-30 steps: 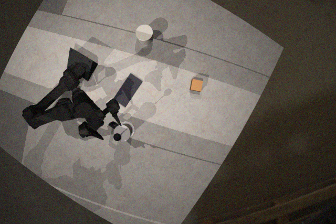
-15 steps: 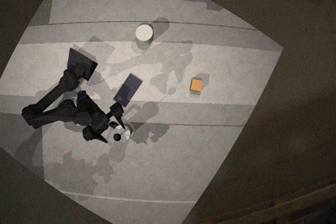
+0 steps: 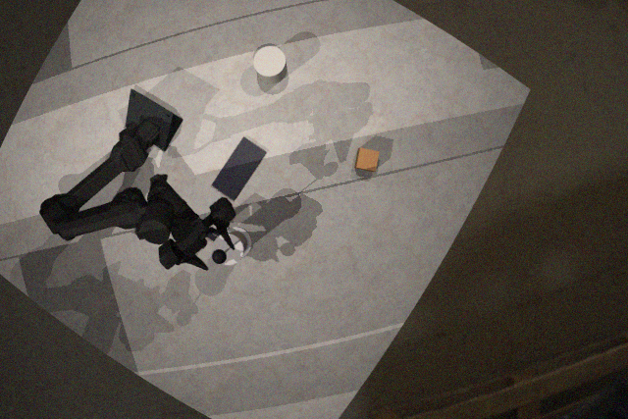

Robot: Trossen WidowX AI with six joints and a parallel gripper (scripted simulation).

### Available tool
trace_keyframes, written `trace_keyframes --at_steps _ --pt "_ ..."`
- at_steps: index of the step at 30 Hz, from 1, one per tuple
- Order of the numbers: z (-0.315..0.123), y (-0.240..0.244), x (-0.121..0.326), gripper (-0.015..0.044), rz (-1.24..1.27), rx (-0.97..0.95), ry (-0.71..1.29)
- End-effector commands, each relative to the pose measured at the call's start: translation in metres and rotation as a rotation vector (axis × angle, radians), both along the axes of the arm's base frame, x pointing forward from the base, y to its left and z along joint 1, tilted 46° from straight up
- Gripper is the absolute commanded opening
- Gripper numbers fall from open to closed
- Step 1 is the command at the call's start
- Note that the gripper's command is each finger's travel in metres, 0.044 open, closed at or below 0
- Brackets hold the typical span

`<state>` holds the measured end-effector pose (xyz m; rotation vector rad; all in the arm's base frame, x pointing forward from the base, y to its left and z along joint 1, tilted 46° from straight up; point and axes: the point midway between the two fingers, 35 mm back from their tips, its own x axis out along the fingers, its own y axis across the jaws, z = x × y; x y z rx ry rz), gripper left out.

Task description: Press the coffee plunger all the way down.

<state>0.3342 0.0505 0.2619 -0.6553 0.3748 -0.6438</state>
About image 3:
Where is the glass french press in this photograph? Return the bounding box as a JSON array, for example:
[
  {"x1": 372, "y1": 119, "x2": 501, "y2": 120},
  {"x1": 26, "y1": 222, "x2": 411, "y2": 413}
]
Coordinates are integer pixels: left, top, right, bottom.
[{"x1": 208, "y1": 227, "x2": 252, "y2": 265}]

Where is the grey cylinder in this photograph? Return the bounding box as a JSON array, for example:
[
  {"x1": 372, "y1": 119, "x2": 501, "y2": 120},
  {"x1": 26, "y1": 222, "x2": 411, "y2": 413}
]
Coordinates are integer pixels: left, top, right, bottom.
[{"x1": 253, "y1": 46, "x2": 288, "y2": 84}]

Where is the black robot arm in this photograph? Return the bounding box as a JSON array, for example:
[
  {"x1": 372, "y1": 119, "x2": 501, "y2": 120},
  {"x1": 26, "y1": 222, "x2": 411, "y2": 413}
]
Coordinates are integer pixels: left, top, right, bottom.
[{"x1": 39, "y1": 115, "x2": 210, "y2": 257}]

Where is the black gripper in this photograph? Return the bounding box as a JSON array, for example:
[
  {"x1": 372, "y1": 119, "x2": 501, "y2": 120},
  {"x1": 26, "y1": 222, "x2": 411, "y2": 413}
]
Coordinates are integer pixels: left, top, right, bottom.
[{"x1": 158, "y1": 197, "x2": 236, "y2": 271}]

